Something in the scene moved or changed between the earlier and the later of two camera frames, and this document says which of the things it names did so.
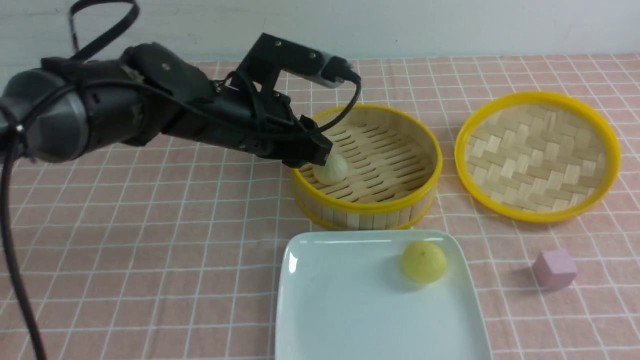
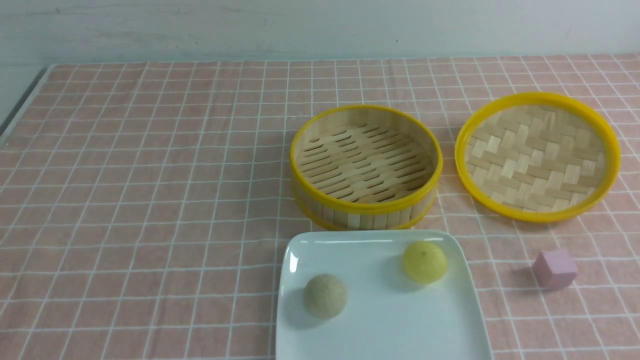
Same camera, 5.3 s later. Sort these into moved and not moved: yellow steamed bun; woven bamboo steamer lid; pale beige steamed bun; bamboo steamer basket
Moved: pale beige steamed bun
Not moved: yellow steamed bun; bamboo steamer basket; woven bamboo steamer lid
